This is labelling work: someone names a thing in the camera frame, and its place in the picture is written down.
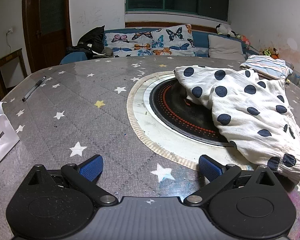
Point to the white polka dot pants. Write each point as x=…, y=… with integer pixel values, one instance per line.
x=240, y=110

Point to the round hole in table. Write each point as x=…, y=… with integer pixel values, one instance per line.
x=175, y=110

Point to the colourful plush toy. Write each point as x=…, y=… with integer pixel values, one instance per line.
x=242, y=38

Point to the grey pillow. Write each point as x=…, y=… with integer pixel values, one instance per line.
x=225, y=46

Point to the white wall socket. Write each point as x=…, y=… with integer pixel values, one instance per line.
x=10, y=31

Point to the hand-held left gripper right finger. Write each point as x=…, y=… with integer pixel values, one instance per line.
x=210, y=167

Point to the black and white plush toy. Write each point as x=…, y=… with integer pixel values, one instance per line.
x=222, y=29

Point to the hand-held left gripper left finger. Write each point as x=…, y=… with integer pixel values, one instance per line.
x=91, y=168

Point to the striped folded cloth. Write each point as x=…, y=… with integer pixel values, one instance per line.
x=267, y=65

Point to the wooden side table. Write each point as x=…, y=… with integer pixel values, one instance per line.
x=5, y=57

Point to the grey star tablecloth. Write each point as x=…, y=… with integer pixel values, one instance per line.
x=77, y=110

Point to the brown wooden door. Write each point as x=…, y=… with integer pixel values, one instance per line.
x=50, y=42

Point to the black jacket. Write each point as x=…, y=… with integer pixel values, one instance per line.
x=92, y=40

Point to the blue sofa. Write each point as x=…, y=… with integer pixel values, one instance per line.
x=201, y=41

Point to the butterfly print pillow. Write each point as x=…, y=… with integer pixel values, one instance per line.
x=125, y=40
x=172, y=37

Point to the orange plush toy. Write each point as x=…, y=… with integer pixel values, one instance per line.
x=273, y=52

